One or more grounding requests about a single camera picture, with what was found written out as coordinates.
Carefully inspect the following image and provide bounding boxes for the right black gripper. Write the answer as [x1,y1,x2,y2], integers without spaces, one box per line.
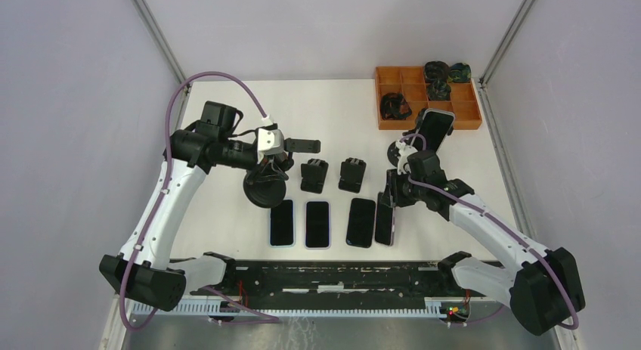
[379,167,426,207]

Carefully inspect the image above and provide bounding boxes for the black phone stand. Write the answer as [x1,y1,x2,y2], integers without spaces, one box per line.
[300,159,329,194]
[338,157,367,194]

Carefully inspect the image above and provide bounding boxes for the black case phone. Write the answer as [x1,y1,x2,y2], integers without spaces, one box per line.
[345,198,376,248]

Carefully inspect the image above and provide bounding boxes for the blue case phone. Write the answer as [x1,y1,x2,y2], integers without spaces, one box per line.
[268,200,296,247]

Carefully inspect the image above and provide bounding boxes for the lilac case phone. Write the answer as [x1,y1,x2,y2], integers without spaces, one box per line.
[305,201,331,249]

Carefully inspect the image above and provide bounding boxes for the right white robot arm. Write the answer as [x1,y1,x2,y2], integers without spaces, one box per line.
[385,146,586,336]

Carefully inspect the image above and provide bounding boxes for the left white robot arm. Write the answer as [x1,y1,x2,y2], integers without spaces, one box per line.
[99,101,319,311]

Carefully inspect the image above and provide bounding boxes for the black rolled item in tray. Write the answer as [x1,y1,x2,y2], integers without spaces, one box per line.
[379,92,413,120]

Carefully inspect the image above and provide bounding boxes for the green rolled item middle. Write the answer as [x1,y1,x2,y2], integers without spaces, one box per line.
[426,79,451,101]

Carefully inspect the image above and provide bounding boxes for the orange compartment tray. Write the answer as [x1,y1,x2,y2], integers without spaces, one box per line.
[374,66,482,131]

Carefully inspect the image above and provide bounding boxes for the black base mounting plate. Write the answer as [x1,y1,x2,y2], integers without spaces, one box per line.
[214,260,467,310]

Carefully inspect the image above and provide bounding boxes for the dark rolled item top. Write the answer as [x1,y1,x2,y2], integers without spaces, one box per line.
[423,60,451,84]

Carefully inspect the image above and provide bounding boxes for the green rolled item corner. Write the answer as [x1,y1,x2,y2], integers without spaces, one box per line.
[447,63,471,83]

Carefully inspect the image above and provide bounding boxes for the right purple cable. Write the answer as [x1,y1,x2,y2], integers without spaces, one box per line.
[400,132,581,331]

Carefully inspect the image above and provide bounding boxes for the purple cable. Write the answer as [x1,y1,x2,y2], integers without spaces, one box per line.
[400,132,581,331]
[119,71,283,333]

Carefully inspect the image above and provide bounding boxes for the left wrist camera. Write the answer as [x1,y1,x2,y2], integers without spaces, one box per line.
[257,128,285,156]

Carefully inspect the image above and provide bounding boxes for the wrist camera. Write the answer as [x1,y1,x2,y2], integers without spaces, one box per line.
[394,139,417,161]
[257,128,285,156]

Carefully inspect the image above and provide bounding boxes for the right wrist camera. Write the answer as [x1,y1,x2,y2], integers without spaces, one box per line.
[394,139,417,161]

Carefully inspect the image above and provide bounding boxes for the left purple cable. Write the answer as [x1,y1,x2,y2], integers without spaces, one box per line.
[119,71,283,333]

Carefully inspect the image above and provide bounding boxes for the white cable duct rail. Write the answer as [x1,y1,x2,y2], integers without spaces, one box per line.
[178,299,472,320]

